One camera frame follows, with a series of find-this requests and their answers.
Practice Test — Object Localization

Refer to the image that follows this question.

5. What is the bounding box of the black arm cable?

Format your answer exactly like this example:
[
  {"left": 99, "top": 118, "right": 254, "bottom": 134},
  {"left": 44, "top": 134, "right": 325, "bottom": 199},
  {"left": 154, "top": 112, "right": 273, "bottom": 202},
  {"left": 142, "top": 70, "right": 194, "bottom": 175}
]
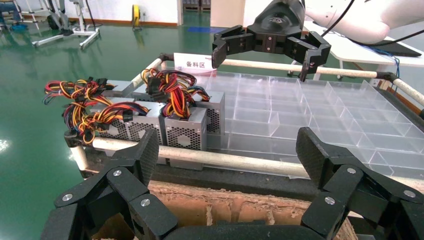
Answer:
[{"left": 320, "top": 0, "right": 424, "bottom": 47}]

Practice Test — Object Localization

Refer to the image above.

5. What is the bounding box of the blue cable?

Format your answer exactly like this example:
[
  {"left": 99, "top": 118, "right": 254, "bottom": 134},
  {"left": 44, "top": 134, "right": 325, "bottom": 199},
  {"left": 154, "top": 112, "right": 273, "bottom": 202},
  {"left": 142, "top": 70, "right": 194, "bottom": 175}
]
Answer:
[{"left": 364, "top": 44, "right": 402, "bottom": 90}]

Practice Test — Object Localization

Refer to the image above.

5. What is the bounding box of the torn brown cardboard box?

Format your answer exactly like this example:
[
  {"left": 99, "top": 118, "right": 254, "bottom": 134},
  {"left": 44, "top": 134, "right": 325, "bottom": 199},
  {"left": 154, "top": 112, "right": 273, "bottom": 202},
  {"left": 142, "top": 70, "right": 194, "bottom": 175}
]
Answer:
[{"left": 91, "top": 180, "right": 359, "bottom": 240}]

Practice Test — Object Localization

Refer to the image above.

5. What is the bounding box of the clear acrylic divider tray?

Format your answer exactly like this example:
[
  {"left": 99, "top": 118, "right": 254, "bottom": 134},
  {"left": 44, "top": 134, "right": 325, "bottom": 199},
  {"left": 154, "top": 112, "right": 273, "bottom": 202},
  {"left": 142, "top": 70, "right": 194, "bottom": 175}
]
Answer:
[{"left": 195, "top": 70, "right": 424, "bottom": 181}]

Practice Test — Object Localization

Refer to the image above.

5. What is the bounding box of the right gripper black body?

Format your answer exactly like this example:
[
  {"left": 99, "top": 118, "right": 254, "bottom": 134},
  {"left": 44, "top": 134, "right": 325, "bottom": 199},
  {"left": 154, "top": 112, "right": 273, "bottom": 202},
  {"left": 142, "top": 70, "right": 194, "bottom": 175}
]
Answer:
[{"left": 246, "top": 0, "right": 306, "bottom": 54}]

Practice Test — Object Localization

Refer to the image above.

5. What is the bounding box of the yellow floor fan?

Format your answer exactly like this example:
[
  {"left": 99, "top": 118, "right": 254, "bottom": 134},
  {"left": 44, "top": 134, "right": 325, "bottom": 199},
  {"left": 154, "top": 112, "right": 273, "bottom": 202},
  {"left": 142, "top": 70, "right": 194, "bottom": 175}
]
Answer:
[{"left": 131, "top": 4, "right": 143, "bottom": 31}]

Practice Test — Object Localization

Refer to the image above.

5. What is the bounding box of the white metal floor stand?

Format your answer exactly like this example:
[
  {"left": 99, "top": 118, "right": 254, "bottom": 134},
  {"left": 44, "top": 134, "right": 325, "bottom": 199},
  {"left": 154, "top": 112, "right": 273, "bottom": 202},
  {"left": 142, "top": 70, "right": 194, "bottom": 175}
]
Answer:
[{"left": 31, "top": 0, "right": 101, "bottom": 50}]

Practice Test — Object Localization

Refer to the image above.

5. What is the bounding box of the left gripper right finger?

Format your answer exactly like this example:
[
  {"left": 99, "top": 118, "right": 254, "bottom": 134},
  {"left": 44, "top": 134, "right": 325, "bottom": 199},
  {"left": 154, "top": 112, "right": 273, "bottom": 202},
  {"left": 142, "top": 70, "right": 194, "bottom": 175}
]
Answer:
[{"left": 295, "top": 126, "right": 424, "bottom": 240}]

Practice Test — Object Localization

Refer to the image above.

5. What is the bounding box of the white sign with characters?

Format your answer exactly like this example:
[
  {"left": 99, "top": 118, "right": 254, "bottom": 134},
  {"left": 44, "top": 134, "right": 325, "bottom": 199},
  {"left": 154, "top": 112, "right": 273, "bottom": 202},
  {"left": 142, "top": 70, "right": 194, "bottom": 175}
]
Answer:
[{"left": 173, "top": 52, "right": 218, "bottom": 71}]

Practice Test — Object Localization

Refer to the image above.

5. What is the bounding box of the silver power supply with cables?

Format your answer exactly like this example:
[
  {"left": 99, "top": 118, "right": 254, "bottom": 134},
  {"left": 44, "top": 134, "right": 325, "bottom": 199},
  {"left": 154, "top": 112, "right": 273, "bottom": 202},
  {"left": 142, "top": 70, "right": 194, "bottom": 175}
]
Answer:
[
  {"left": 76, "top": 100, "right": 167, "bottom": 166},
  {"left": 43, "top": 77, "right": 130, "bottom": 157},
  {"left": 132, "top": 67, "right": 198, "bottom": 104},
  {"left": 158, "top": 71, "right": 209, "bottom": 171},
  {"left": 190, "top": 85, "right": 226, "bottom": 136},
  {"left": 102, "top": 79, "right": 135, "bottom": 99}
]

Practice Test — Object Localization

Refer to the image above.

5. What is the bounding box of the blue floor mat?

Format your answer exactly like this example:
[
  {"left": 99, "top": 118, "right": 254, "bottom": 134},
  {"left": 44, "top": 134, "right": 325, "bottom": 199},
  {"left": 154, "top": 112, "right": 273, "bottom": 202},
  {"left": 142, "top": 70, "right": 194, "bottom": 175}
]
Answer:
[{"left": 187, "top": 26, "right": 229, "bottom": 34}]

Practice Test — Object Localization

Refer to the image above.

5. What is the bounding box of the white tube cart frame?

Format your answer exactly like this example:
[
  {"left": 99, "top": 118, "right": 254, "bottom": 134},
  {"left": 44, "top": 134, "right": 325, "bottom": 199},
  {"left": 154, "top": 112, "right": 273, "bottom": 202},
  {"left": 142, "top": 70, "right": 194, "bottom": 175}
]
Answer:
[{"left": 64, "top": 52, "right": 424, "bottom": 186}]

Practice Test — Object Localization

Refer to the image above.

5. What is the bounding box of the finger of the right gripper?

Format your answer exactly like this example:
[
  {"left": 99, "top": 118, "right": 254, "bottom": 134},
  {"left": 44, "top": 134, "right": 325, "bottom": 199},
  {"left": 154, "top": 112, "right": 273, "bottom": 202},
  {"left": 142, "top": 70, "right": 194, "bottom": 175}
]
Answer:
[
  {"left": 211, "top": 24, "right": 256, "bottom": 69},
  {"left": 286, "top": 30, "right": 332, "bottom": 83}
]

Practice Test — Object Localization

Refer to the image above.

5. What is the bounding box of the person in blue jeans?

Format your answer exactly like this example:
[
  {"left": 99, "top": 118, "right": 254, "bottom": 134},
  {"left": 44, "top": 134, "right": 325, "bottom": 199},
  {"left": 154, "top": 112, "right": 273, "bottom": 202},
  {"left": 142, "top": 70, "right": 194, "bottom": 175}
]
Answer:
[{"left": 0, "top": 1, "right": 29, "bottom": 32}]

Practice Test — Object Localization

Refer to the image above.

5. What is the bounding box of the white table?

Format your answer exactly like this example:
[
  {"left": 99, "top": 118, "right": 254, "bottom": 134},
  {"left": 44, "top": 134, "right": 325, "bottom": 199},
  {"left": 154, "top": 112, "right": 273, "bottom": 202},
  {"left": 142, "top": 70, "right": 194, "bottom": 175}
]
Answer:
[{"left": 303, "top": 19, "right": 424, "bottom": 82}]

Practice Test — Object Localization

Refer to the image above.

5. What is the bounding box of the black laptop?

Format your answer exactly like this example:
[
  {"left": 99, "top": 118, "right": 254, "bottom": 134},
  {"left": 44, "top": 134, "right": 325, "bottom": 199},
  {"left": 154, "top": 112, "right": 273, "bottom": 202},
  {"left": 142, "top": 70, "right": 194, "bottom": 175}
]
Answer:
[{"left": 370, "top": 39, "right": 423, "bottom": 58}]

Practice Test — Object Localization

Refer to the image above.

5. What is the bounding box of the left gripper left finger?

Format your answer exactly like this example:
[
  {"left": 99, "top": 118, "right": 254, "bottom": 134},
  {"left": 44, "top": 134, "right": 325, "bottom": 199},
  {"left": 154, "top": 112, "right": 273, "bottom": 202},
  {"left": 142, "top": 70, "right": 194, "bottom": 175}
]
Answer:
[{"left": 41, "top": 128, "right": 179, "bottom": 240}]

